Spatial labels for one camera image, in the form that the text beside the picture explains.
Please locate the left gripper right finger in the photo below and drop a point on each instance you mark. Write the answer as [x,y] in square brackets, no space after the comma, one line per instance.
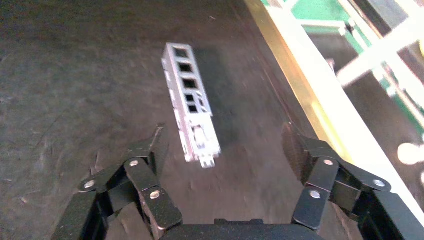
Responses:
[348,202]

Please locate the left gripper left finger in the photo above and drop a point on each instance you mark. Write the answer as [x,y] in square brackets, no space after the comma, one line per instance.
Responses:
[109,205]

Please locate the metal bracket with white insert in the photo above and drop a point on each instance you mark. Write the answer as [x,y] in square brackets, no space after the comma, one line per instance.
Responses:
[207,139]

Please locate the white and black cart frame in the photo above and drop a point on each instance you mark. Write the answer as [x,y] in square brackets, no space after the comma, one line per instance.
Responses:
[381,49]

